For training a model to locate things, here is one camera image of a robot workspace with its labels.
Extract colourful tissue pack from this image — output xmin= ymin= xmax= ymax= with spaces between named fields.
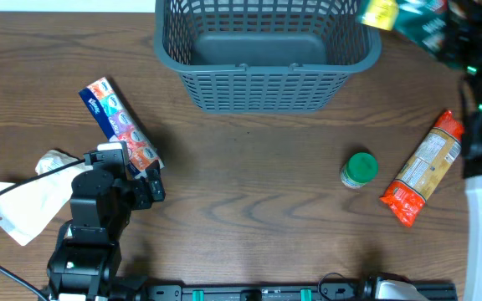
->
xmin=78 ymin=77 xmax=164 ymax=177

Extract green lid jar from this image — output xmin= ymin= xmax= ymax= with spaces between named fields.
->
xmin=340 ymin=152 xmax=378 ymax=189

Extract orange pasta packet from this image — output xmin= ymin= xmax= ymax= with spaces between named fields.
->
xmin=380 ymin=110 xmax=464 ymax=227

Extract green Nescafe coffee bag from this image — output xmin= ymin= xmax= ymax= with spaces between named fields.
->
xmin=356 ymin=0 xmax=473 ymax=69

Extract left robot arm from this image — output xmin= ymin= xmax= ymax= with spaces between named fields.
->
xmin=47 ymin=142 xmax=166 ymax=300

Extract white paper pouch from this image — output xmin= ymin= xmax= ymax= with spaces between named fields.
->
xmin=0 ymin=163 xmax=92 ymax=246

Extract grey plastic basket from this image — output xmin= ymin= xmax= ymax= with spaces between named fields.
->
xmin=154 ymin=0 xmax=382 ymax=114

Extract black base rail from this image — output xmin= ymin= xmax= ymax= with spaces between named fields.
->
xmin=38 ymin=273 xmax=459 ymax=301

